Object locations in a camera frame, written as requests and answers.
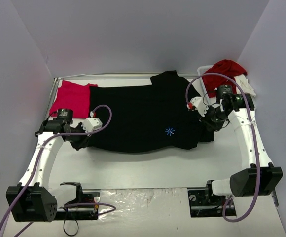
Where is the black t shirt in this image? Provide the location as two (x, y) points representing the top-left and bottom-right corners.
(87, 71), (215, 153)

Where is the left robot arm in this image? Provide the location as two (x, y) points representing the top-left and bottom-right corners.
(6, 109), (85, 222)

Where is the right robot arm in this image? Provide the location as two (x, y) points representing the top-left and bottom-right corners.
(201, 85), (283, 204)

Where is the white plastic basket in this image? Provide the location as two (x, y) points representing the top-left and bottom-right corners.
(197, 65), (255, 105)

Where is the folded pink t shirt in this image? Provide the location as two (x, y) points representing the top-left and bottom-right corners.
(49, 80), (98, 119)

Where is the white t shirt in basket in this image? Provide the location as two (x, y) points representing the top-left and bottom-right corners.
(234, 74), (256, 97)

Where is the red t shirt in basket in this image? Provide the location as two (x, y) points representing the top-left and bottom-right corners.
(201, 59), (248, 98)

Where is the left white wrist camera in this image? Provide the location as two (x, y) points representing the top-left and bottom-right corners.
(81, 118), (103, 133)

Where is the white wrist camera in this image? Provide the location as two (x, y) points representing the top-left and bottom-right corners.
(81, 118), (103, 133)
(187, 97), (209, 117)

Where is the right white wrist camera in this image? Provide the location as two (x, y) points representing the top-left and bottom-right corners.
(187, 97), (209, 117)

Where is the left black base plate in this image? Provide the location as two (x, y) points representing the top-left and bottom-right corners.
(54, 190), (100, 221)

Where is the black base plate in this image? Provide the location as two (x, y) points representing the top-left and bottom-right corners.
(187, 188), (226, 218)
(54, 190), (100, 221)

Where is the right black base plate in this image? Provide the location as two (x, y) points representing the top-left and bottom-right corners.
(187, 188), (226, 218)

